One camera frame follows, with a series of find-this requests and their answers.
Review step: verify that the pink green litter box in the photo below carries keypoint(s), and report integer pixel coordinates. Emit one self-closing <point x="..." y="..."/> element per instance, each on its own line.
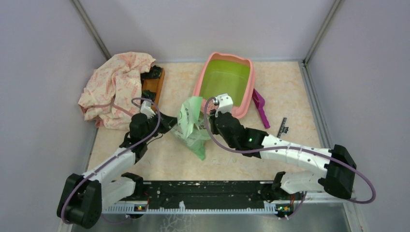
<point x="227" y="73"/>

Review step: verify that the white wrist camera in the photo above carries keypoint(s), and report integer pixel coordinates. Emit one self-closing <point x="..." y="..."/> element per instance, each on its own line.
<point x="224" y="103"/>
<point x="145" y="108"/>

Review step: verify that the green cat litter bag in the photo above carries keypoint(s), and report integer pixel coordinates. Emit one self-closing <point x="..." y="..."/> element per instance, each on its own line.
<point x="190" y="128"/>

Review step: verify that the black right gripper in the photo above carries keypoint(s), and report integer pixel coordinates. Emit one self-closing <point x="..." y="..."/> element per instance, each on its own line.
<point x="212" y="117"/>

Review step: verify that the magenta plastic litter scoop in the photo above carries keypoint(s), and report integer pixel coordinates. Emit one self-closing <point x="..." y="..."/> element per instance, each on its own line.
<point x="259" y="102"/>

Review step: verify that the small black ruler piece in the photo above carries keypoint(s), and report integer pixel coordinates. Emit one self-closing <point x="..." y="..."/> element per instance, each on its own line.
<point x="283" y="128"/>

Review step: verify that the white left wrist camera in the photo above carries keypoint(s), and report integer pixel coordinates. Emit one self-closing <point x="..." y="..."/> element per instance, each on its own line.
<point x="145" y="108"/>

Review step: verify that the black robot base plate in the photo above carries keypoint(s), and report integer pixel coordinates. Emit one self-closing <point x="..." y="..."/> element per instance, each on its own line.
<point x="212" y="195"/>

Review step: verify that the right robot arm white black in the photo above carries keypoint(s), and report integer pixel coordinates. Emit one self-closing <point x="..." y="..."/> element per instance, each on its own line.
<point x="330" y="170"/>

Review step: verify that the brown wooden tray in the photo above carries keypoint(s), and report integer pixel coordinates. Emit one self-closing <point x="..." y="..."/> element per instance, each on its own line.
<point x="152" y="83"/>

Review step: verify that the pink floral crumpled cloth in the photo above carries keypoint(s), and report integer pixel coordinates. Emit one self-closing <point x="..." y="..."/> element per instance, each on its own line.
<point x="107" y="97"/>

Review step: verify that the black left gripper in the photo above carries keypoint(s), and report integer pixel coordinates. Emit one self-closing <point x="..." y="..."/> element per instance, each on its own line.
<point x="167" y="122"/>

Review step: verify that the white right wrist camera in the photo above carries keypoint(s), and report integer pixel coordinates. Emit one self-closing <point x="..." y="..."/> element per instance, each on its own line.
<point x="224" y="103"/>

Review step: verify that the aluminium frame rail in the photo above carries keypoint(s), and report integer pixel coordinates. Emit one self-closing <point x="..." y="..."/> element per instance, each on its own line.
<point x="280" y="208"/>

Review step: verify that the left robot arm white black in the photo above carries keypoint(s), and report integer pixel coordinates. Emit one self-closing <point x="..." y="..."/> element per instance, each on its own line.
<point x="109" y="163"/>

